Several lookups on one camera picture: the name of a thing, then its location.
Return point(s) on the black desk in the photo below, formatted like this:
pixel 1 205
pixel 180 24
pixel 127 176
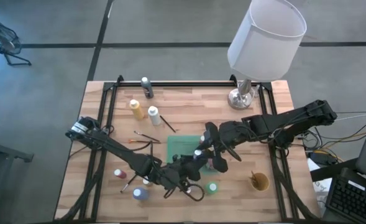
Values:
pixel 332 169

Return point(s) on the large spring green paint bottle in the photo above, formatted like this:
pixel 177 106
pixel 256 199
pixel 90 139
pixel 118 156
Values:
pixel 212 187

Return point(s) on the small yellow paint bottle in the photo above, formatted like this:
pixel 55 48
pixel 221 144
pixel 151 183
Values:
pixel 145 182

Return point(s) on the large yellow paint bottle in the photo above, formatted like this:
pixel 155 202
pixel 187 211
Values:
pixel 137 111

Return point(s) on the black aluminium table frame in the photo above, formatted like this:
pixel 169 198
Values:
pixel 185 84

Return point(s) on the teal translucent plastic bin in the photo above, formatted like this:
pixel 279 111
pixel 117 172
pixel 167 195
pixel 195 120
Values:
pixel 182 146

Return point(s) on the large black paint bottle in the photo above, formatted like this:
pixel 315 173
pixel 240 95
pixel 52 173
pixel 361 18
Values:
pixel 148 90

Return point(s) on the small purple paint bottle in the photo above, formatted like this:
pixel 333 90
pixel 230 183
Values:
pixel 197 152

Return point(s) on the black power strip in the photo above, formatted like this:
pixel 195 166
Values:
pixel 324 158

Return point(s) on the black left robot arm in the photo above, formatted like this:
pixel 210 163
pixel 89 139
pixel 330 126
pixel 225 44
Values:
pixel 123 152

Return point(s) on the white paper sheet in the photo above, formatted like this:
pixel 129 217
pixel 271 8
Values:
pixel 321 186

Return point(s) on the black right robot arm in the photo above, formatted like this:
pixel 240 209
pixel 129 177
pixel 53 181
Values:
pixel 279 119

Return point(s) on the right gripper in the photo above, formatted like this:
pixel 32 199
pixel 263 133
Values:
pixel 216 143

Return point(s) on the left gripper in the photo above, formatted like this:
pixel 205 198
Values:
pixel 182 169

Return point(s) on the black keyboard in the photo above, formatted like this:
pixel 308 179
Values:
pixel 353 202

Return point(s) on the small pink paint bottle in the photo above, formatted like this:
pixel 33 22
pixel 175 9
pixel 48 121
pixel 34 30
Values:
pixel 202 139

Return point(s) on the small red paint bottle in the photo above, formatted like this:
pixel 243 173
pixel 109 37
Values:
pixel 120 174

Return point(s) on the white shade table lamp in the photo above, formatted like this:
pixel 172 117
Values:
pixel 263 46

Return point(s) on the large blue paint bottle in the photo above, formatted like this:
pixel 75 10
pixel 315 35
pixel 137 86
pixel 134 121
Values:
pixel 140 194

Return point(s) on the large white paint bottle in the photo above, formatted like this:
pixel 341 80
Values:
pixel 154 117

